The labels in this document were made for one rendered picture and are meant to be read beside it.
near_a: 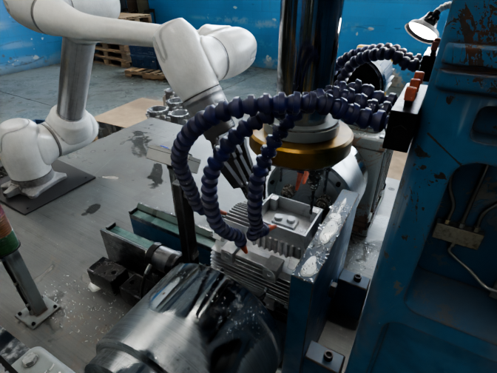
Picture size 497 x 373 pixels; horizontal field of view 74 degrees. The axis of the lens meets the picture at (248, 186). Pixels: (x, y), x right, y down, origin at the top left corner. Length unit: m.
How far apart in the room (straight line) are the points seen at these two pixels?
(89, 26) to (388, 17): 5.45
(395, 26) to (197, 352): 5.87
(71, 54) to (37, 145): 0.41
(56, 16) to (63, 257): 0.70
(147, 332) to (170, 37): 0.53
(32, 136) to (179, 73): 0.91
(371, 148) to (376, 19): 5.17
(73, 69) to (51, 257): 0.64
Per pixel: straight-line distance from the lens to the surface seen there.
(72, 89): 1.43
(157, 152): 1.13
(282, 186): 0.93
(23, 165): 1.55
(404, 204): 0.40
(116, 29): 0.96
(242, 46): 0.84
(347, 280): 0.89
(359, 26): 6.21
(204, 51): 0.74
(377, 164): 1.07
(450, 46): 0.34
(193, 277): 0.54
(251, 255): 0.71
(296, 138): 0.53
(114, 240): 1.04
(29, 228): 1.42
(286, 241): 0.67
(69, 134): 1.56
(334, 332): 0.94
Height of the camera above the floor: 1.56
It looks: 33 degrees down
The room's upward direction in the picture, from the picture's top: straight up
